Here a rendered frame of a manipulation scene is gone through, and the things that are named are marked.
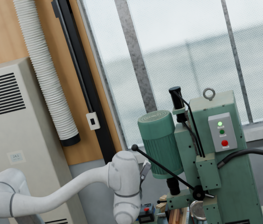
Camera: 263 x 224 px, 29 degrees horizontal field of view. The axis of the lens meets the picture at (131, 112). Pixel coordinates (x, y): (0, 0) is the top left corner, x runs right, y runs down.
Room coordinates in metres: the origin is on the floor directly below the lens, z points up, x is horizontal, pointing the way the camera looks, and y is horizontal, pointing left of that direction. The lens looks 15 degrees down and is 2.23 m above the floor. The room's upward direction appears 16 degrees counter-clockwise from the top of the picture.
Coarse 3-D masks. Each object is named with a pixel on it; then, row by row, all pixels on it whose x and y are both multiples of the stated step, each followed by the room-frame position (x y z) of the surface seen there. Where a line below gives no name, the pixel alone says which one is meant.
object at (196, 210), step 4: (196, 200) 2.28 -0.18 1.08; (200, 200) 2.28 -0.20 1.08; (192, 204) 2.29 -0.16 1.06; (196, 204) 2.28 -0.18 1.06; (200, 204) 2.28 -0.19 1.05; (192, 208) 2.29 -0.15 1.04; (196, 208) 2.28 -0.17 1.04; (200, 208) 2.27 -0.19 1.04; (192, 212) 2.29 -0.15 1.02; (196, 212) 2.29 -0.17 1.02; (200, 212) 2.28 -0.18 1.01; (204, 212) 2.27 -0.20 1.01; (192, 216) 2.29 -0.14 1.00; (196, 216) 2.28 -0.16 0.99; (200, 216) 2.28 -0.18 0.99; (204, 216) 2.28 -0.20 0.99; (200, 220) 2.28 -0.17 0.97; (204, 220) 2.28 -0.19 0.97
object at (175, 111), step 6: (174, 90) 2.38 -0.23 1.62; (180, 90) 2.39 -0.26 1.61; (174, 96) 2.38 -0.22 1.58; (174, 102) 2.39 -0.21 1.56; (180, 102) 2.38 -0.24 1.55; (174, 108) 2.39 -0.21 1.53; (180, 108) 2.38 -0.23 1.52; (174, 114) 2.38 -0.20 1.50; (180, 114) 2.38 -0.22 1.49; (180, 120) 2.38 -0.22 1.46; (186, 120) 2.38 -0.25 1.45
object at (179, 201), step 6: (168, 192) 2.48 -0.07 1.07; (180, 192) 2.44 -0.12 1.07; (186, 192) 2.42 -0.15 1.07; (168, 198) 2.42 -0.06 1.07; (174, 198) 2.41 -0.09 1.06; (180, 198) 2.40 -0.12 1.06; (186, 198) 2.39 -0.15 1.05; (168, 204) 2.42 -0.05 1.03; (174, 204) 2.41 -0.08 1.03; (180, 204) 2.40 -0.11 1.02; (186, 204) 2.40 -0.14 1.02
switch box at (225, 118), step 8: (208, 120) 2.21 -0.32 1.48; (216, 120) 2.20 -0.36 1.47; (224, 120) 2.19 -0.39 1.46; (216, 128) 2.20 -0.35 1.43; (224, 128) 2.19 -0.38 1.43; (232, 128) 2.19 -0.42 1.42; (216, 136) 2.20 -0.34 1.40; (224, 136) 2.19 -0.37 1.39; (232, 136) 2.19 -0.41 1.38; (216, 144) 2.21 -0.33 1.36; (232, 144) 2.19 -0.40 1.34
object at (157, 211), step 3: (156, 210) 2.54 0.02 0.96; (159, 210) 2.54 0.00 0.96; (156, 213) 2.51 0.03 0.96; (159, 213) 2.51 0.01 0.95; (156, 216) 2.47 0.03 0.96; (156, 219) 2.44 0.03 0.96; (159, 219) 2.48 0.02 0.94; (135, 222) 2.48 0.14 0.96; (138, 222) 2.47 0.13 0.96; (150, 222) 2.43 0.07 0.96; (153, 222) 2.43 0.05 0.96; (156, 222) 2.42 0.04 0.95; (159, 222) 2.46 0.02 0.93
